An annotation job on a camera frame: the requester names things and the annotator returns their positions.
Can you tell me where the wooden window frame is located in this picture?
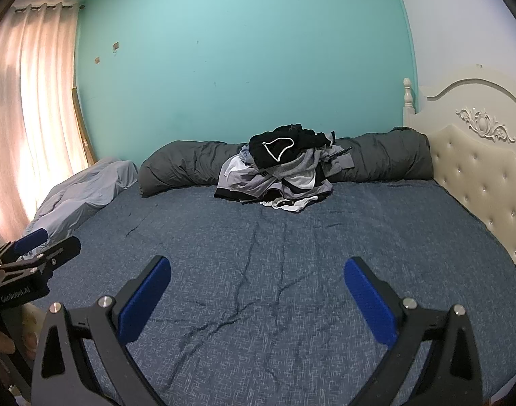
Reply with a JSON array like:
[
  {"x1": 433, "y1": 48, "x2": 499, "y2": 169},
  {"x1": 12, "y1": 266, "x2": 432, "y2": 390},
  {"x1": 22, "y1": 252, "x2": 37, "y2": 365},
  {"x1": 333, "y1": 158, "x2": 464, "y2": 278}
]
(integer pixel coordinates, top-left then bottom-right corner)
[{"x1": 72, "y1": 87, "x2": 93, "y2": 165}]

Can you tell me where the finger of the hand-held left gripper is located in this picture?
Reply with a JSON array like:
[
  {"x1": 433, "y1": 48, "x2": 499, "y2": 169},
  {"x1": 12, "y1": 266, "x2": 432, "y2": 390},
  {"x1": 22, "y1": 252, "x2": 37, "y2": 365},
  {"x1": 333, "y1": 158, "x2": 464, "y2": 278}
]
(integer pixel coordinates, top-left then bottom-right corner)
[
  {"x1": 0, "y1": 227, "x2": 49, "y2": 264},
  {"x1": 0, "y1": 237, "x2": 82, "y2": 279}
]

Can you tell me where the blue patterned bed sheet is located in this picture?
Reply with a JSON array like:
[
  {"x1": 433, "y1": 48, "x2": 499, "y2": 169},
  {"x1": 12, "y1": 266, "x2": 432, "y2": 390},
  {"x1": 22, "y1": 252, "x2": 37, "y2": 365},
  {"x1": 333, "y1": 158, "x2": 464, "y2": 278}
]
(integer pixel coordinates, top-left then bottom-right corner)
[{"x1": 23, "y1": 178, "x2": 516, "y2": 406}]

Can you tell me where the pink curtain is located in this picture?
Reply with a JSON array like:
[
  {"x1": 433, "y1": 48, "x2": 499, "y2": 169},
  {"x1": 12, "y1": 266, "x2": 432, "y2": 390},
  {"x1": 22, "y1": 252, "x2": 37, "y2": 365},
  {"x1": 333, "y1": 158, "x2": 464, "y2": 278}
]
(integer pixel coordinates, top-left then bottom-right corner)
[{"x1": 0, "y1": 3, "x2": 93, "y2": 242}]

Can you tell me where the curtain rod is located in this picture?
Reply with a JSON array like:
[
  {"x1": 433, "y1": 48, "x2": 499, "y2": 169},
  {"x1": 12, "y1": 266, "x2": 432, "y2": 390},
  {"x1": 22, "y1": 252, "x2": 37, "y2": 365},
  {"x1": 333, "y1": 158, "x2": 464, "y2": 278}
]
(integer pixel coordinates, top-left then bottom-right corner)
[{"x1": 13, "y1": 2, "x2": 86, "y2": 12}]

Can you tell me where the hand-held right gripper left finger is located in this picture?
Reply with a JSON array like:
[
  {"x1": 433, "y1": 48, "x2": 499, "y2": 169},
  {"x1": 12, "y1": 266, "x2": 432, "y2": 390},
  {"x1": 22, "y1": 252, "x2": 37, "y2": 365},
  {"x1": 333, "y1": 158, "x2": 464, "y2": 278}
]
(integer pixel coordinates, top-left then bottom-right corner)
[{"x1": 29, "y1": 255, "x2": 172, "y2": 406}]

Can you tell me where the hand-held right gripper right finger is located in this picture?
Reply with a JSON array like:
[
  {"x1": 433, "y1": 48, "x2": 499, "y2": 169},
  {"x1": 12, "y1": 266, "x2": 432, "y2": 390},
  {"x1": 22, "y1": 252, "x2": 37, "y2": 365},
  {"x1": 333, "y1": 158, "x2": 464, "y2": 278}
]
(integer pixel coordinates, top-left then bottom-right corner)
[{"x1": 343, "y1": 256, "x2": 485, "y2": 406}]

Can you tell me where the cream tufted headboard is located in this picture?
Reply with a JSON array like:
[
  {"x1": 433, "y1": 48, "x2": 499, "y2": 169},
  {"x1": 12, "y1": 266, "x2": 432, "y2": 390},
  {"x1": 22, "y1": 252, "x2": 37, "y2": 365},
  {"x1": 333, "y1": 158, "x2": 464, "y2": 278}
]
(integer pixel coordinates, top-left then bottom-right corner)
[{"x1": 402, "y1": 64, "x2": 516, "y2": 272}]

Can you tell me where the pile of mixed clothes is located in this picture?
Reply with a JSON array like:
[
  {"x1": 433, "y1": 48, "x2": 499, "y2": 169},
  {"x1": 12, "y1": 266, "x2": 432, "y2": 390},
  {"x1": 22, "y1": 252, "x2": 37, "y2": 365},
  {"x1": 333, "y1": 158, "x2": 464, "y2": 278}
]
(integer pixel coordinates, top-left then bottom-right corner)
[{"x1": 213, "y1": 133, "x2": 355, "y2": 214}]

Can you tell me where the black sweater with white trim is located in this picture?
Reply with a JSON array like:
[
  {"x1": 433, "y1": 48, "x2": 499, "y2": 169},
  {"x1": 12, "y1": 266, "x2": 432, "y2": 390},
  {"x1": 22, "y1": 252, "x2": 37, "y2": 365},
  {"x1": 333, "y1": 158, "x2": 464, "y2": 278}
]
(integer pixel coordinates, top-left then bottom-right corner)
[{"x1": 249, "y1": 124, "x2": 339, "y2": 169}]

